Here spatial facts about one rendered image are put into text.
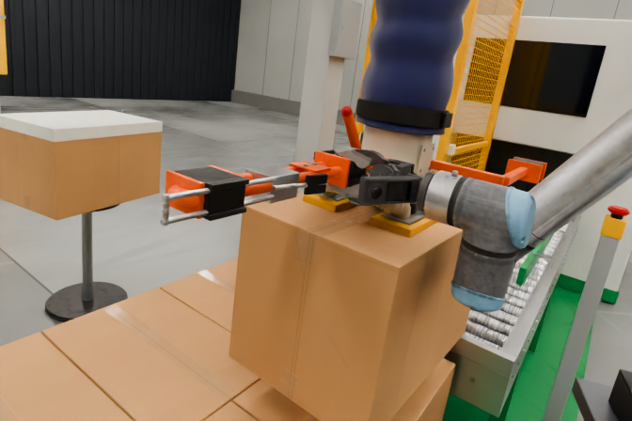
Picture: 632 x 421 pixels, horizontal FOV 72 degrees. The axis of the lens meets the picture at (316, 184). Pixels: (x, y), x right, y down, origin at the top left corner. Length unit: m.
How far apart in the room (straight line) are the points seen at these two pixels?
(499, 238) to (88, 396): 1.03
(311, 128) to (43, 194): 1.35
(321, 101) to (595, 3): 8.47
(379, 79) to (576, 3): 9.56
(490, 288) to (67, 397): 1.02
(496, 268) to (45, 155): 1.83
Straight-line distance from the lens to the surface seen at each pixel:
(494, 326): 1.86
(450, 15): 1.03
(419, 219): 1.01
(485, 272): 0.77
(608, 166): 0.85
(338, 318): 0.89
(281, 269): 0.95
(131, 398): 1.29
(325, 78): 2.45
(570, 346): 2.11
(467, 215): 0.75
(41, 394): 1.35
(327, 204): 1.03
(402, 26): 1.01
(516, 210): 0.73
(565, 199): 0.86
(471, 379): 1.62
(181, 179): 0.61
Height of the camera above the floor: 1.39
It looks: 15 degrees down
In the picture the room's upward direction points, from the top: 7 degrees clockwise
